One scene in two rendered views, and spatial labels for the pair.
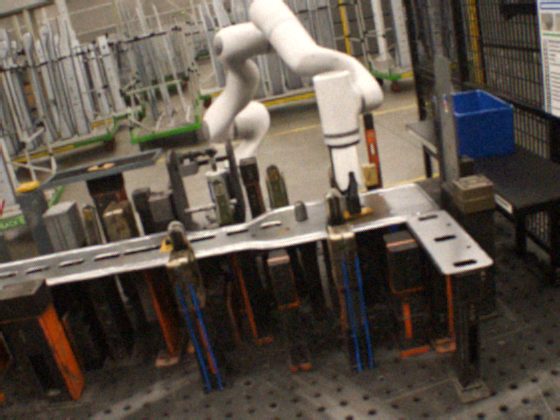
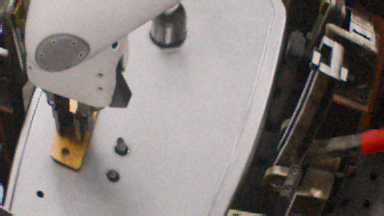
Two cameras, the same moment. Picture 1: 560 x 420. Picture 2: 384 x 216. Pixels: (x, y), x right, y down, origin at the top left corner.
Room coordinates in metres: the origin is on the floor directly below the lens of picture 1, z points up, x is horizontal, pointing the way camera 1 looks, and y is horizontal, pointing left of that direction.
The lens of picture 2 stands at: (1.40, -0.61, 1.79)
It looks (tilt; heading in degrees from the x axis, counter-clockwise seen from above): 57 degrees down; 103
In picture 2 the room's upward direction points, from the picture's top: 4 degrees clockwise
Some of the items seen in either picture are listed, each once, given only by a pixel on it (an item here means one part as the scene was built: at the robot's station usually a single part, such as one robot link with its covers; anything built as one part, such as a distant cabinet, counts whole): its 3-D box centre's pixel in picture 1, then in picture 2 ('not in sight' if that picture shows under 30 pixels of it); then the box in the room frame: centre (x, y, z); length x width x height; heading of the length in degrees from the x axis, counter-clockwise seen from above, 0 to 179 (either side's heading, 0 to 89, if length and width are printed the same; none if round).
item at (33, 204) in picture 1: (50, 252); not in sight; (1.60, 0.78, 0.92); 0.08 x 0.08 x 0.44; 89
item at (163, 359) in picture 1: (156, 303); not in sight; (1.25, 0.38, 0.84); 0.17 x 0.06 x 0.29; 179
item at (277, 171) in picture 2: not in sight; (280, 178); (1.39, -0.19, 1.06); 0.03 x 0.01 x 0.03; 179
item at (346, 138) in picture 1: (342, 135); not in sight; (1.20, -0.17, 1.20); 0.09 x 0.08 x 0.03; 179
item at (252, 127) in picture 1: (245, 137); not in sight; (1.85, 0.07, 1.10); 0.19 x 0.12 x 0.24; 113
